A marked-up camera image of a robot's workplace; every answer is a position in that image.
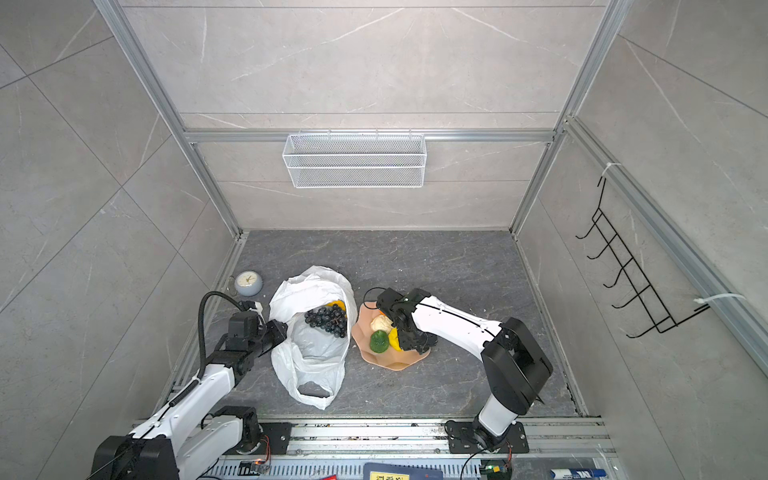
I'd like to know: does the beige fake fruit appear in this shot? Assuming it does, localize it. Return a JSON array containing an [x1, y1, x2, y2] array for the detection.
[[370, 314, 393, 334]]

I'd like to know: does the pink scalloped plate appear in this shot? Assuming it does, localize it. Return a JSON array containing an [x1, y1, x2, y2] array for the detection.
[[351, 302, 430, 371]]

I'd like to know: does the dark fake grape bunch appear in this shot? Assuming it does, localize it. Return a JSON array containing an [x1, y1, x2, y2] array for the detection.
[[304, 305, 347, 338]]

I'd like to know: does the black corrugated cable hose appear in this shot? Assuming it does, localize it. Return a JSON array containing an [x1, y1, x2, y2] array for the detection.
[[196, 290, 247, 385]]

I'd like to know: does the white plastic bag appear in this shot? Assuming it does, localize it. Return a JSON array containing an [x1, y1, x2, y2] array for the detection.
[[269, 266, 358, 410]]

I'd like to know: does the green circuit board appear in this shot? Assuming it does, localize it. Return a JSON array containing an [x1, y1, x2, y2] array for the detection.
[[478, 460, 513, 480]]

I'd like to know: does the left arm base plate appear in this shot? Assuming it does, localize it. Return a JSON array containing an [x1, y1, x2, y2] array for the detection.
[[236, 422, 293, 458]]

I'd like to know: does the yellow fake banana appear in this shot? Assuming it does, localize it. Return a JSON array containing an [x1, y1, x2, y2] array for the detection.
[[327, 300, 346, 311]]

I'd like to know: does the white wire mesh basket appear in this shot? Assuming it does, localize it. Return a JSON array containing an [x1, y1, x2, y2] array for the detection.
[[282, 133, 428, 189]]

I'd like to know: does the small white round clock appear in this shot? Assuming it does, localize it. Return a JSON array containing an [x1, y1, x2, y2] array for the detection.
[[234, 271, 263, 297]]

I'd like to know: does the blue yellow box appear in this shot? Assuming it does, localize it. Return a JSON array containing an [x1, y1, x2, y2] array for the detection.
[[363, 462, 444, 480]]

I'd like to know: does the black wire hook rack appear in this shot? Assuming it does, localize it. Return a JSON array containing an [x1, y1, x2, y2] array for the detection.
[[575, 177, 711, 339]]

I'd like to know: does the yellow fake lemon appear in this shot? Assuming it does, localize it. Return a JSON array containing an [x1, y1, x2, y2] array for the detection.
[[388, 328, 402, 351]]

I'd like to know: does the smooth green fake fruit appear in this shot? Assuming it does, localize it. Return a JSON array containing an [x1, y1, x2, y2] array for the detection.
[[369, 330, 390, 354]]

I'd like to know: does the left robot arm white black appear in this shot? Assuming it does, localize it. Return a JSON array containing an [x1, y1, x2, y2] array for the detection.
[[89, 309, 287, 479]]

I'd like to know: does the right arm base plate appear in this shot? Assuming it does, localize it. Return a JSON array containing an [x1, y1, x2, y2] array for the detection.
[[444, 420, 530, 454]]

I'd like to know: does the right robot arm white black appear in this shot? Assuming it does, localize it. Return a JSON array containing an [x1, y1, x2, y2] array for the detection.
[[375, 288, 553, 449]]

